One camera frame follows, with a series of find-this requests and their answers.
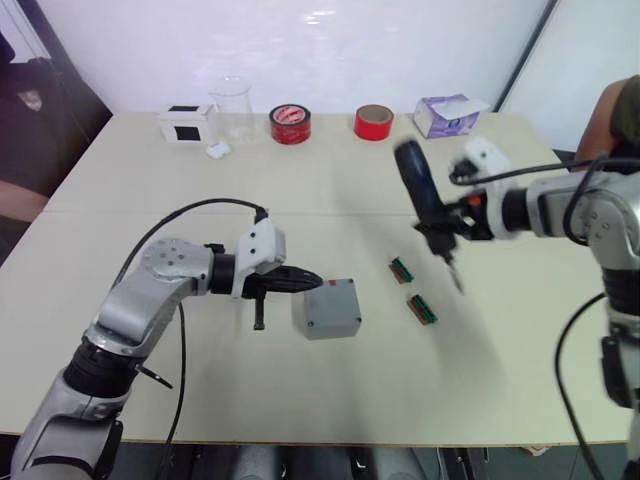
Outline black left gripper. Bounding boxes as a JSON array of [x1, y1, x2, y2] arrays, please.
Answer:
[[242, 266, 323, 332]]

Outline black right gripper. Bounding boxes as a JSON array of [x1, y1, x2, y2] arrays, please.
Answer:
[[413, 192, 495, 242]]

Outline dark blue electric screwdriver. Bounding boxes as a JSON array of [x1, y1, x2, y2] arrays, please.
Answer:
[[393, 139, 467, 297]]

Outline grey box lid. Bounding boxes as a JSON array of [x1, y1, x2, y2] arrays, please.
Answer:
[[303, 278, 363, 327]]

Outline grey plastic junction box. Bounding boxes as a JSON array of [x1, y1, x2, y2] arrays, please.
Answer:
[[304, 315, 363, 342]]

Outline purple tissue box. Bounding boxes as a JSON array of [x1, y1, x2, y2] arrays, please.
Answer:
[[413, 93, 492, 140]]

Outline white box with black squares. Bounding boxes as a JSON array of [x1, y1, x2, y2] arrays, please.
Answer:
[[158, 104, 215, 147]]

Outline green terminal block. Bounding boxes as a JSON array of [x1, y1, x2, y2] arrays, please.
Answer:
[[388, 256, 416, 286], [405, 294, 441, 327]]

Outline plain red tape roll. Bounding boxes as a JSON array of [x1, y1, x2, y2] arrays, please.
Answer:
[[353, 104, 396, 143]]

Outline red printed tape roll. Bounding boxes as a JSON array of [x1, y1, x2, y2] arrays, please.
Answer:
[[268, 104, 314, 147]]

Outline clear glass beaker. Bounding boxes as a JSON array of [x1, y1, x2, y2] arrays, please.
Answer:
[[208, 75, 254, 147]]

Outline person in olive shirt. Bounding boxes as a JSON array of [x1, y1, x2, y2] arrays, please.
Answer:
[[573, 74, 640, 175]]

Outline person in black shirt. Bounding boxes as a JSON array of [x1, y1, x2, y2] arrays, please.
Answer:
[[0, 29, 114, 251]]

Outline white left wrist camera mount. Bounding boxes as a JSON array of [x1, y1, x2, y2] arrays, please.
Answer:
[[235, 219, 289, 286]]

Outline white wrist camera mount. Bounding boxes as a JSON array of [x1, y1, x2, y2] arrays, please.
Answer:
[[452, 135, 514, 237], [235, 219, 289, 286]]

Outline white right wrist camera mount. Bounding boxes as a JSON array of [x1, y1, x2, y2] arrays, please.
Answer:
[[452, 135, 514, 237]]

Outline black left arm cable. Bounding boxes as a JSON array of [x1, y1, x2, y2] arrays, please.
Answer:
[[117, 198, 271, 480]]

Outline black window frame bar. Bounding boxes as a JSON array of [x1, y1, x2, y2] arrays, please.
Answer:
[[493, 0, 560, 114]]

